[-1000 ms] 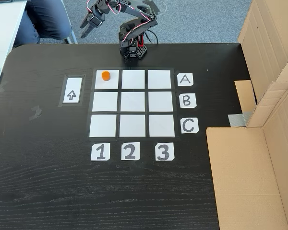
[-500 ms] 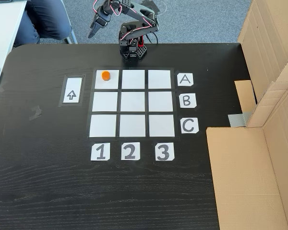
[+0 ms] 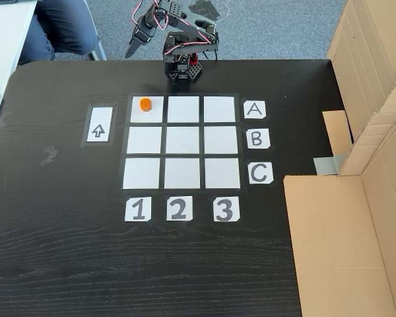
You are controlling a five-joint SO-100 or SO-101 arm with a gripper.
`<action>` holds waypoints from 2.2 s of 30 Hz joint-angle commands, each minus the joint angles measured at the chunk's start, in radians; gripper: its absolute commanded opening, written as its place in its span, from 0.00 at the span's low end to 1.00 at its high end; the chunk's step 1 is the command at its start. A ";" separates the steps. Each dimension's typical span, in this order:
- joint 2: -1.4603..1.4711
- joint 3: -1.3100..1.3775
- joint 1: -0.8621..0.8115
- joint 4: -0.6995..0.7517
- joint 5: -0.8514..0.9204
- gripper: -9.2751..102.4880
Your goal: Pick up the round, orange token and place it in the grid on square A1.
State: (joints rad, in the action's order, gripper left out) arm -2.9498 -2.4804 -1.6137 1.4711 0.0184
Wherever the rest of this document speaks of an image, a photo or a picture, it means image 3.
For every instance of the round orange token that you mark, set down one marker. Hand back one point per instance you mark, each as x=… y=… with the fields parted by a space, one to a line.
x=145 y=104

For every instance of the white grid with black tape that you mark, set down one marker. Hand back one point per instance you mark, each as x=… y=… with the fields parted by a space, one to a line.
x=182 y=140

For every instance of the black and red clamp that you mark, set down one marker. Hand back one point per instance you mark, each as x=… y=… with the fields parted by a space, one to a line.
x=194 y=59

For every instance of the black floor tape patch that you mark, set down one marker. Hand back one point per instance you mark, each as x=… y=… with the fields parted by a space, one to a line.
x=206 y=8

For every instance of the person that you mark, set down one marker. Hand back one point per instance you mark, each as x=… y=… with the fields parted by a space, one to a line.
x=62 y=29

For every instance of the white arrow paper sheet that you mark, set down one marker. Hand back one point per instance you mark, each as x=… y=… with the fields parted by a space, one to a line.
x=99 y=125

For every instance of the white desk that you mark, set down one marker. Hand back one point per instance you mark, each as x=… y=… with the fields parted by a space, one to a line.
x=3 y=39

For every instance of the black flat device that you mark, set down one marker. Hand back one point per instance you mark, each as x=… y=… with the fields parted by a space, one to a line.
x=5 y=1

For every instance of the paper label letter A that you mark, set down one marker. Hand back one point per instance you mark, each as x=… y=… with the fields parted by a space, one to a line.
x=254 y=109

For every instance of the crumpled clear tape piece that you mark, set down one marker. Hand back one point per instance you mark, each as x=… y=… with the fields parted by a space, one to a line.
x=49 y=155

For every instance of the paper label letter B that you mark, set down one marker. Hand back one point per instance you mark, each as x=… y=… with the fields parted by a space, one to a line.
x=258 y=138

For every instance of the paper label number 1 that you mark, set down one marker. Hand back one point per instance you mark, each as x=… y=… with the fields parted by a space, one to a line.
x=137 y=209

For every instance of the paper label number 2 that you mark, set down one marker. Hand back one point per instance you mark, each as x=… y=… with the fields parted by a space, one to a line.
x=179 y=208

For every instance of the paper label letter C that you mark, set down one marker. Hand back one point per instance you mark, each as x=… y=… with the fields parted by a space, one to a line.
x=260 y=173

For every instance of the paper label number 3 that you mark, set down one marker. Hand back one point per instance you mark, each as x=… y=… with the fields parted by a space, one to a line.
x=226 y=209

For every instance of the brown cardboard box wall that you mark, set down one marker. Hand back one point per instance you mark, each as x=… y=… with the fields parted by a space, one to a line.
x=333 y=247
x=366 y=49

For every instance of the grey duct tape strip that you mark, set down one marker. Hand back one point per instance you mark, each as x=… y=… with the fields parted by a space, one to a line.
x=326 y=164

